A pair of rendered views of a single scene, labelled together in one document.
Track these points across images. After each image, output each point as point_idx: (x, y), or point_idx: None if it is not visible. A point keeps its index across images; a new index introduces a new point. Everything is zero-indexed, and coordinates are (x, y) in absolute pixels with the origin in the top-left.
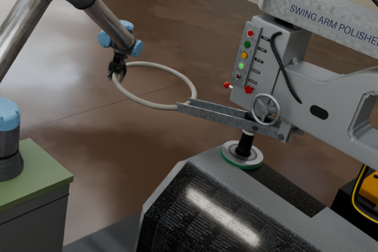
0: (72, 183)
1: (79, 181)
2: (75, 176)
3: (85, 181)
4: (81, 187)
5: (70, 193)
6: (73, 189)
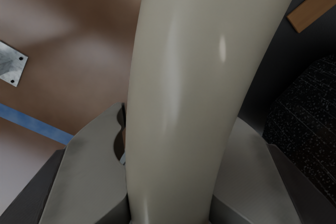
0: None
1: None
2: None
3: None
4: None
5: (133, 18)
6: (133, 7)
